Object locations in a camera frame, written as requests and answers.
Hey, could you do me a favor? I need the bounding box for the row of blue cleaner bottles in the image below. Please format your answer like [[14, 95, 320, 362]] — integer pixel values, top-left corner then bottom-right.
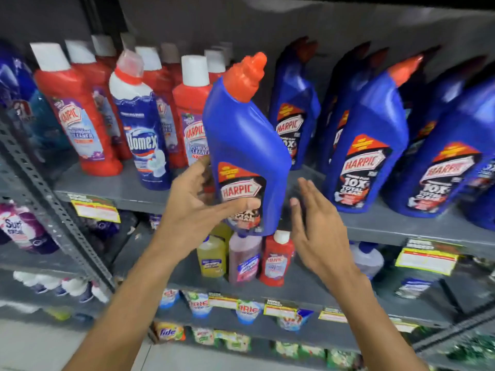
[[269, 36, 495, 231]]

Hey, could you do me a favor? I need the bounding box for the dark refill packet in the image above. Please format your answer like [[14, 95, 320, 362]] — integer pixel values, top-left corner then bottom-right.
[[394, 277, 439, 300]]

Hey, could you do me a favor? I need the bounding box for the perforated grey metal upright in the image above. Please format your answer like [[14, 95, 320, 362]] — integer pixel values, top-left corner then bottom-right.
[[0, 121, 116, 292], [412, 305, 495, 354]]

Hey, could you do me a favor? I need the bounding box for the small red cleaner bottle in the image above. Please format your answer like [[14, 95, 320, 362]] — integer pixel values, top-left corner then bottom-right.
[[259, 230, 295, 287]]

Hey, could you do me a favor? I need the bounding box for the orange detergent packet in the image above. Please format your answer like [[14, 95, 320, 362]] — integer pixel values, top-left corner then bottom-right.
[[154, 322, 186, 342]]

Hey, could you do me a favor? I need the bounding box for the row of red cleaner bottles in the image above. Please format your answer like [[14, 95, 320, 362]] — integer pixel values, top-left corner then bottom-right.
[[30, 32, 234, 177]]

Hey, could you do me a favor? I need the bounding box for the white and blue detergent pouch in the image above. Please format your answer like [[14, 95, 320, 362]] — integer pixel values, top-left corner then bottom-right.
[[183, 291, 212, 319], [277, 309, 315, 332], [235, 300, 264, 326], [159, 288, 181, 309]]

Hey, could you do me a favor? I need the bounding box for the purple softener pouch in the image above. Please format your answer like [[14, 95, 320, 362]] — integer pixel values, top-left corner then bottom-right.
[[0, 203, 60, 255]]

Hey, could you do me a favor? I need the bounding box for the blue orange-capped cleaner bottle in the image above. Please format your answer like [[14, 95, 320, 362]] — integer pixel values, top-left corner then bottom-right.
[[202, 52, 292, 237]]

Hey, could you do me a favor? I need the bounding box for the yellow liquid bottle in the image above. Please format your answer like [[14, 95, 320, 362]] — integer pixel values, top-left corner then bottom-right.
[[196, 223, 234, 279]]

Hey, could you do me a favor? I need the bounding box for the row of green detergent packets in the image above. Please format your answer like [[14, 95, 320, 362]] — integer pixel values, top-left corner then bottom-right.
[[191, 327, 364, 370]]

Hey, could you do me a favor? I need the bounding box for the white bottle with blue cap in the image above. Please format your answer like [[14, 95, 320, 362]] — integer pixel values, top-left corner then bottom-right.
[[349, 241, 385, 280]]

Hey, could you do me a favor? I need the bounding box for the yellow shelf price label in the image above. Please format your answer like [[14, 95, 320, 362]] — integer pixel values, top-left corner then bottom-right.
[[390, 317, 420, 334], [318, 307, 349, 324], [67, 193, 121, 224], [263, 300, 298, 319], [395, 238, 465, 276], [208, 292, 238, 310]]

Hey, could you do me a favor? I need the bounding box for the person's left forearm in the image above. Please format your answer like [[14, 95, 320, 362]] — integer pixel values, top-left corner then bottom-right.
[[63, 235, 194, 371]]

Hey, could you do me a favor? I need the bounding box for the person's right forearm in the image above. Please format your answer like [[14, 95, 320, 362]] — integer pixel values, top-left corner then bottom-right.
[[323, 266, 430, 371]]

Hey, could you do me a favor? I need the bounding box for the pink liquid bottle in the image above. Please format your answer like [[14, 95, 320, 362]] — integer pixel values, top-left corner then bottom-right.
[[228, 232, 263, 286]]

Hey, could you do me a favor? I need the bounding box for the person's left hand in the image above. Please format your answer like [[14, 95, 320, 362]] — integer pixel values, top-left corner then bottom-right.
[[154, 155, 262, 264]]

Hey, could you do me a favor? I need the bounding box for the person's right hand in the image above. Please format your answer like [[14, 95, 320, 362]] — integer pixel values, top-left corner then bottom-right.
[[290, 178, 361, 285]]

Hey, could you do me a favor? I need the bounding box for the grey metal shelf rack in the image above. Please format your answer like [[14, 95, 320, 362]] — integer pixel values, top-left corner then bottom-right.
[[0, 0, 495, 371]]

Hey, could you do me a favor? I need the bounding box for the row of white spray bottles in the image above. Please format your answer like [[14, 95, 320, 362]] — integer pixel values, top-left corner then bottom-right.
[[13, 270, 110, 304]]

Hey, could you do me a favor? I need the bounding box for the white and blue cleaner bottle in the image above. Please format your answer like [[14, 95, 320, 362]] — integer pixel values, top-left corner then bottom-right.
[[109, 49, 173, 191]]

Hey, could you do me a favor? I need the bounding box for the dark blue liquid bottle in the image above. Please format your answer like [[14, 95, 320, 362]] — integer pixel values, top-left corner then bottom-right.
[[0, 39, 72, 151]]

